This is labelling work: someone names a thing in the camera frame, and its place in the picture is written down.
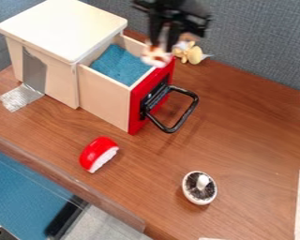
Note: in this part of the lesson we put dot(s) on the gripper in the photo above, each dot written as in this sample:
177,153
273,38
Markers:
186,17

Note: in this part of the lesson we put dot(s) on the white and orange toy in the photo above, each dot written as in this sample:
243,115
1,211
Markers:
156,58

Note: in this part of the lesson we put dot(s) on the drawer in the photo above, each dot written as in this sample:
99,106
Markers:
110,97

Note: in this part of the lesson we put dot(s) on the yellow plush toy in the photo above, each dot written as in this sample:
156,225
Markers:
192,53

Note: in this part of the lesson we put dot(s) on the blue cloth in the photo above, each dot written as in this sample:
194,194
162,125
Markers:
121,64

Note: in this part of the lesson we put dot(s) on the cabinet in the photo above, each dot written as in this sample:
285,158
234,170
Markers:
60,28

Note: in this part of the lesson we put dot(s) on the silver tape strip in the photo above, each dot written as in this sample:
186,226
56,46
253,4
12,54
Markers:
33,72

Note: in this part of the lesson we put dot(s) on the red toy sushi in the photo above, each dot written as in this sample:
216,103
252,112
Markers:
97,153

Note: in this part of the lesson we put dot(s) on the toy mushroom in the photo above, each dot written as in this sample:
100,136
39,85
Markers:
199,188

